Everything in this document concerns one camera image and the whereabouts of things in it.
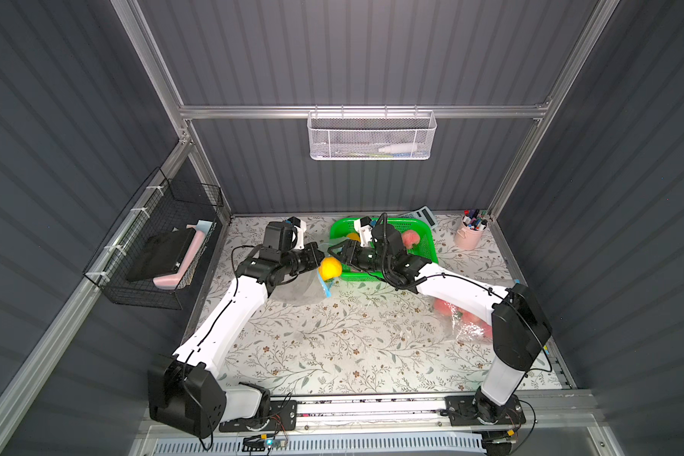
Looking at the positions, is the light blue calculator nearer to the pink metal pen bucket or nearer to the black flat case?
the pink metal pen bucket

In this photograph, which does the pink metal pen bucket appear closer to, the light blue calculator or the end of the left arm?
the light blue calculator

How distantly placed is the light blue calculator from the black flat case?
2.74ft

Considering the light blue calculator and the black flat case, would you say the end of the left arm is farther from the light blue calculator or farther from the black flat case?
the light blue calculator

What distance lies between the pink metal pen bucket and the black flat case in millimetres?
893

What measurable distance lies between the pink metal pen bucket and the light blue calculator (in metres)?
0.12

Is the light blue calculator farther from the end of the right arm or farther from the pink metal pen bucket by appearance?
the end of the right arm

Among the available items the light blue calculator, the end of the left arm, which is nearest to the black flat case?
the end of the left arm

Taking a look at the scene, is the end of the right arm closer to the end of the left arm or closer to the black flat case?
the end of the left arm

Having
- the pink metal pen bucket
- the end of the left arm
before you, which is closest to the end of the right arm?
the end of the left arm

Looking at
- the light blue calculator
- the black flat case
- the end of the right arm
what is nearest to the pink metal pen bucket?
the light blue calculator

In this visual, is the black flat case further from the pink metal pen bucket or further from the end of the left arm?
the pink metal pen bucket

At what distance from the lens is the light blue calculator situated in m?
1.17

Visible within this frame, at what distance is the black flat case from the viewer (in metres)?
0.67

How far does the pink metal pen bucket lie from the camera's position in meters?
1.04
